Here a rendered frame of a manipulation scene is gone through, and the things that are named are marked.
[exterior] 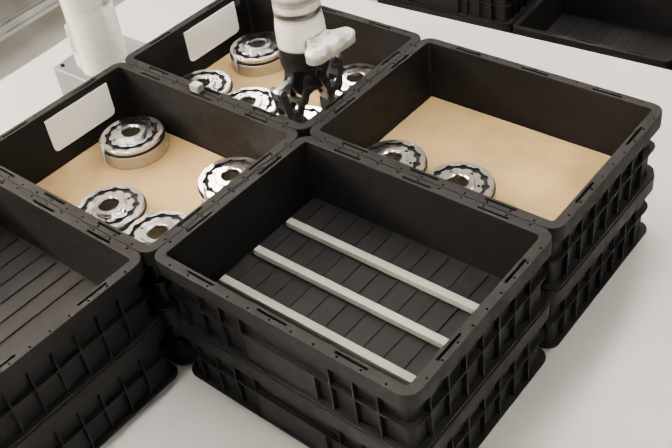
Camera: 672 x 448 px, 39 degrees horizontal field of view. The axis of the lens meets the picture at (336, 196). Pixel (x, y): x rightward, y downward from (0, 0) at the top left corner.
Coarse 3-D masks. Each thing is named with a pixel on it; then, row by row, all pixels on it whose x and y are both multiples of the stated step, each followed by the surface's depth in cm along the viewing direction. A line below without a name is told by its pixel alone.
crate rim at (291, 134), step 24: (144, 72) 153; (72, 96) 150; (192, 96) 146; (24, 120) 146; (264, 120) 138; (0, 144) 142; (288, 144) 133; (0, 168) 137; (48, 192) 131; (216, 192) 127; (192, 216) 123; (120, 240) 121; (168, 240) 120; (144, 264) 121
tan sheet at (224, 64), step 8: (224, 56) 173; (216, 64) 171; (224, 64) 171; (232, 72) 169; (280, 72) 167; (232, 80) 167; (240, 80) 166; (248, 80) 166; (256, 80) 166; (264, 80) 165; (272, 80) 165; (280, 80) 165; (240, 88) 164; (312, 96) 160; (296, 104) 159; (312, 104) 158; (320, 104) 158
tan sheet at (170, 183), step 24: (96, 144) 156; (168, 144) 154; (192, 144) 153; (72, 168) 152; (96, 168) 151; (144, 168) 150; (168, 168) 149; (192, 168) 148; (72, 192) 147; (144, 192) 145; (168, 192) 144; (192, 192) 144
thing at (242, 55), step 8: (256, 32) 172; (264, 32) 172; (272, 32) 172; (240, 40) 171; (272, 40) 170; (232, 48) 169; (240, 48) 168; (272, 48) 168; (232, 56) 167; (240, 56) 166; (248, 56) 167; (256, 56) 166; (264, 56) 165; (272, 56) 165
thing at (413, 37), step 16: (224, 0) 169; (192, 16) 165; (336, 16) 160; (352, 16) 159; (176, 32) 162; (400, 32) 153; (144, 48) 159; (400, 48) 149; (144, 64) 155; (384, 64) 146; (176, 80) 150; (368, 80) 143; (224, 96) 144; (256, 112) 140; (272, 112) 140; (320, 112) 138; (304, 128) 136
